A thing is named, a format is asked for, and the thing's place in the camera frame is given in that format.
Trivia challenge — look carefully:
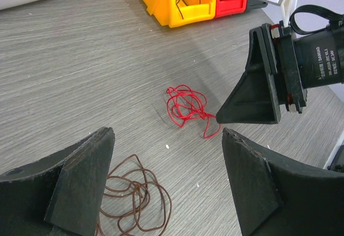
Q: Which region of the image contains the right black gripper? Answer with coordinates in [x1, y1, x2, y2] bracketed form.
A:
[216, 24, 307, 124]

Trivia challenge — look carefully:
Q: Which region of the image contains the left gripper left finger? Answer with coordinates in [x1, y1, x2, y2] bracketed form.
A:
[1, 127, 115, 235]

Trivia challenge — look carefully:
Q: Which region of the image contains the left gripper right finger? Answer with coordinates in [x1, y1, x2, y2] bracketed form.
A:
[222, 128, 343, 235]

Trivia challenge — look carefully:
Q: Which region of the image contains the dark brown wire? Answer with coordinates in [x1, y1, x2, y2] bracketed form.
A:
[94, 154, 173, 236]

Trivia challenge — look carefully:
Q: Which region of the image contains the black storage bin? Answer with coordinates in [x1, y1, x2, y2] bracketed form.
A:
[246, 0, 268, 11]

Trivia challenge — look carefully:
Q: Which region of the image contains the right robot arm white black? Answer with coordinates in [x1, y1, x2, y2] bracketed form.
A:
[216, 5, 343, 124]

